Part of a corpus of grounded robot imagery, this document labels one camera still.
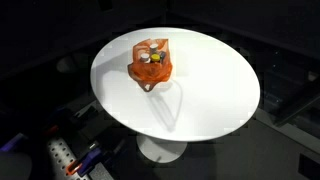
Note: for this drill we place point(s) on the orange plastic bag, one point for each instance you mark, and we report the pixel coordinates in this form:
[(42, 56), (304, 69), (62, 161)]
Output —
[(150, 70)]

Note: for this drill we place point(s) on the yellow capped bottle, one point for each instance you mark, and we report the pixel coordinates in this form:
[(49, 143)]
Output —
[(155, 58)]

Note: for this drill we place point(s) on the dark capped bottle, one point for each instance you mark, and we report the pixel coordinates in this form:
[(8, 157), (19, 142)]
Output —
[(163, 54)]

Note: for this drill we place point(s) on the white capped short bottle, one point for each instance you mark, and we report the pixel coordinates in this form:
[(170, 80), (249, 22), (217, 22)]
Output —
[(144, 57)]

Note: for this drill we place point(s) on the round white table base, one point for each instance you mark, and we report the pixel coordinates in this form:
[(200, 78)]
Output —
[(161, 152)]

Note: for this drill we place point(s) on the orange and blue clamp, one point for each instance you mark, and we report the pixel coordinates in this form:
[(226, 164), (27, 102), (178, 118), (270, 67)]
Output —
[(84, 162)]

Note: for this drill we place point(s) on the grey rounded object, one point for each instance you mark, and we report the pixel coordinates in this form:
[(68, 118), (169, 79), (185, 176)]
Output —
[(13, 165)]

